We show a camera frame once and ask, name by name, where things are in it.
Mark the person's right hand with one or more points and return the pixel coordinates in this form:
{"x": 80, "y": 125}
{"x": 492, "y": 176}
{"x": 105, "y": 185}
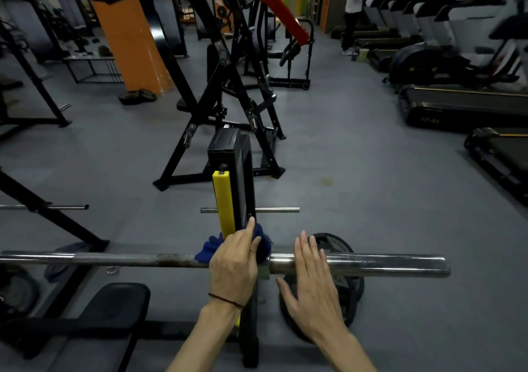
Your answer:
{"x": 317, "y": 297}

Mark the person's left hand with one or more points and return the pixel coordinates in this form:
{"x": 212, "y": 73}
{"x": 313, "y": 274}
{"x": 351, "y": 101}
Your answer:
{"x": 233, "y": 268}

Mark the blue cleaning cloth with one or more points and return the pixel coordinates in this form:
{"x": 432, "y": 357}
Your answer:
{"x": 206, "y": 252}

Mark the steel barbell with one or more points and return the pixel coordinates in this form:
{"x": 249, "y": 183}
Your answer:
{"x": 392, "y": 265}

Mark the person's left forearm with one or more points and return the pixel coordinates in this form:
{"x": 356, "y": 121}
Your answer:
{"x": 206, "y": 343}

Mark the black weight plate white lettering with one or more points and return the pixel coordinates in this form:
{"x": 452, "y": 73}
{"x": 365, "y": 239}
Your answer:
{"x": 350, "y": 293}

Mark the yellow bar hook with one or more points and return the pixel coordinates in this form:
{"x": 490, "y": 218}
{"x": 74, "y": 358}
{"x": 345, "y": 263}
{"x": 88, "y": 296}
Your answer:
{"x": 223, "y": 202}

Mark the metal spring collar clip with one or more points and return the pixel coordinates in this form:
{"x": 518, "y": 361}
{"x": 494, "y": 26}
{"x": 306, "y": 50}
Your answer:
{"x": 112, "y": 270}

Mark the black bench press rack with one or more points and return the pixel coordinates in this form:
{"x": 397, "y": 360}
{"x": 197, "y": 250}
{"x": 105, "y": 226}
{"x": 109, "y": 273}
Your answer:
{"x": 225, "y": 144}

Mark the black padded bench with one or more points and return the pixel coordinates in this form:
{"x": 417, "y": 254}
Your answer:
{"x": 107, "y": 305}

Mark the black and red lever machine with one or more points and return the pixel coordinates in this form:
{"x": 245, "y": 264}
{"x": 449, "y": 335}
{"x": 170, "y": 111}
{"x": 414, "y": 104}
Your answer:
{"x": 206, "y": 116}

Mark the grey cloth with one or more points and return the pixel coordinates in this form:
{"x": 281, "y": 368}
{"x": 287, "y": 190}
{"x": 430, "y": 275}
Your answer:
{"x": 62, "y": 252}

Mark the small black weight plate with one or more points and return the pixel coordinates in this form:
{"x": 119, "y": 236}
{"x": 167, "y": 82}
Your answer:
{"x": 130, "y": 98}
{"x": 147, "y": 95}

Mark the black grip-hole weight plate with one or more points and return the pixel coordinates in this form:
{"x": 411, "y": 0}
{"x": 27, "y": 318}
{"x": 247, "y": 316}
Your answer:
{"x": 16, "y": 289}

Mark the wide orange pillar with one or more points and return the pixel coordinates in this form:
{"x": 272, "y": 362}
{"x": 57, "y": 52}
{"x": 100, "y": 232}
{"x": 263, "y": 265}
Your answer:
{"x": 132, "y": 45}

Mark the pale bucket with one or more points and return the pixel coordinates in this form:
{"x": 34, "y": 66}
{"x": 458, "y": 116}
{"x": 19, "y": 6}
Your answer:
{"x": 363, "y": 54}

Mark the black elliptical trainer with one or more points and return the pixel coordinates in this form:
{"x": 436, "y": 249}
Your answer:
{"x": 412, "y": 64}

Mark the black plate tree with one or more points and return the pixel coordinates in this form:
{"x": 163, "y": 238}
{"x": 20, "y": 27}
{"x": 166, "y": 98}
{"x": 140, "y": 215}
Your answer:
{"x": 222, "y": 12}

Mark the black squat rack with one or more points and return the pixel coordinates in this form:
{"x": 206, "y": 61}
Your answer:
{"x": 37, "y": 83}

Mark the black plate-loaded machine frame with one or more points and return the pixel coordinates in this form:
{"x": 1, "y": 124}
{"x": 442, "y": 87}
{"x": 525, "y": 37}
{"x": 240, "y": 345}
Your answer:
{"x": 297, "y": 83}

